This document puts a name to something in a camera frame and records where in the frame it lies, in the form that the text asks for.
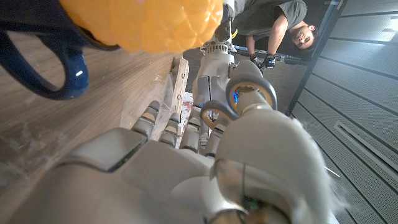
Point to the person in grey shirt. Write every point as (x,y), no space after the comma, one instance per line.
(264,15)

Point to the dark horizontal rail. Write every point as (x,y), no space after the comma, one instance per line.
(292,58)

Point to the floral rose curtain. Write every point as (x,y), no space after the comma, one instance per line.
(188,105)

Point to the person's bare forearm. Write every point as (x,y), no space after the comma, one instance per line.
(275,37)
(252,46)

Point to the dark cup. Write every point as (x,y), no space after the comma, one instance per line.
(74,77)

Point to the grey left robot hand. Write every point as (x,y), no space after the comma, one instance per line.
(214,81)

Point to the bumpy orange ball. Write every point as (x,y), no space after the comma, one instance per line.
(149,21)

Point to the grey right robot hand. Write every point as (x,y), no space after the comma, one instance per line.
(155,186)

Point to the black partition frame post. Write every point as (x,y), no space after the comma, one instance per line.
(312,57)

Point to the person's black gloved hand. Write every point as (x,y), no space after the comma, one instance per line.
(255,60)
(269,61)

